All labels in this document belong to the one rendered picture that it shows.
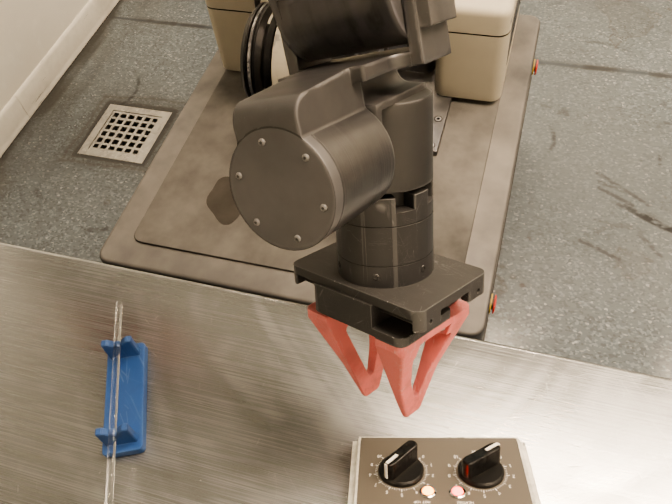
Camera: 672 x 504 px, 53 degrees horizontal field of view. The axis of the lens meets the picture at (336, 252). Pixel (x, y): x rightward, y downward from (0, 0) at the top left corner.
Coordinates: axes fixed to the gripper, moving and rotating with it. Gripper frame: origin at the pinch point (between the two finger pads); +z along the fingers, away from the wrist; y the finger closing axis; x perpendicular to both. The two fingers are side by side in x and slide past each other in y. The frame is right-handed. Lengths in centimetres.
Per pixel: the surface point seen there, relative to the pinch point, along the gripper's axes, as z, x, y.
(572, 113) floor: 17, 141, -57
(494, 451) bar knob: 5.8, 5.2, 4.8
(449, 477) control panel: 7.5, 2.6, 2.9
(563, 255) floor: 40, 104, -39
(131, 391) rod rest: 6.8, -7.3, -23.2
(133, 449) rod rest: 9.3, -9.8, -19.4
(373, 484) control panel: 7.4, -1.4, -0.7
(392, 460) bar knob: 5.7, -0.1, 0.1
